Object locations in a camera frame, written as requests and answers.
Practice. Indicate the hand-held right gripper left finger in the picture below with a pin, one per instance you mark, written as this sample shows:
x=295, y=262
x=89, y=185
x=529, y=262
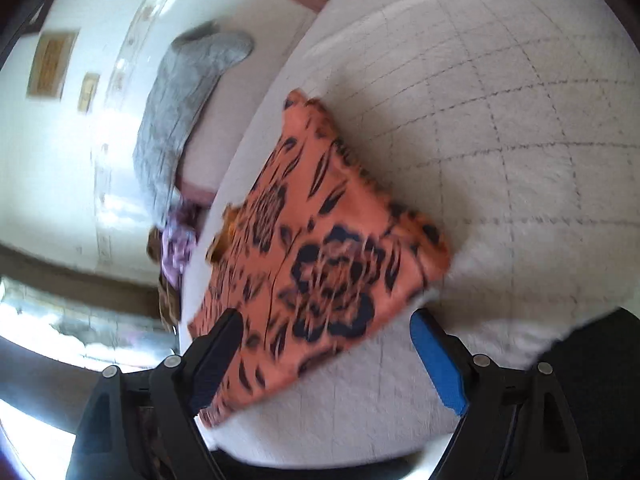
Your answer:
x=215, y=360

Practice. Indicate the patterned glass window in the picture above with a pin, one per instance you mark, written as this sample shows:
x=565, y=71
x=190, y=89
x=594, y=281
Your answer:
x=75, y=320

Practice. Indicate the blue-grey quilted pillow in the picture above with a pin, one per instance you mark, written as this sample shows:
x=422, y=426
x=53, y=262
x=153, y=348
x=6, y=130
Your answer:
x=175, y=110

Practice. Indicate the orange floral shirt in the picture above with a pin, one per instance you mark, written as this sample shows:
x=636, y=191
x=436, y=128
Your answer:
x=320, y=240

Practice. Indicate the brown cloth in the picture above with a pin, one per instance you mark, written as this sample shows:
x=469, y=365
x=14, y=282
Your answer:
x=167, y=300

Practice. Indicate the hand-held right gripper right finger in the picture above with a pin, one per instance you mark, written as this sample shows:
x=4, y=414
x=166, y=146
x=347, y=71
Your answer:
x=440, y=360

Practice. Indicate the purple cloth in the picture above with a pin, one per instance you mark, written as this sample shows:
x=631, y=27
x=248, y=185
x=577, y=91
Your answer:
x=177, y=250

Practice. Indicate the beige wall switch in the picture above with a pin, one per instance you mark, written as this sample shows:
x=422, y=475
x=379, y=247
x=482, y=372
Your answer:
x=89, y=92

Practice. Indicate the white mattress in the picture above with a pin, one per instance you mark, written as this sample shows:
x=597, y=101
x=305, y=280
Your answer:
x=500, y=135

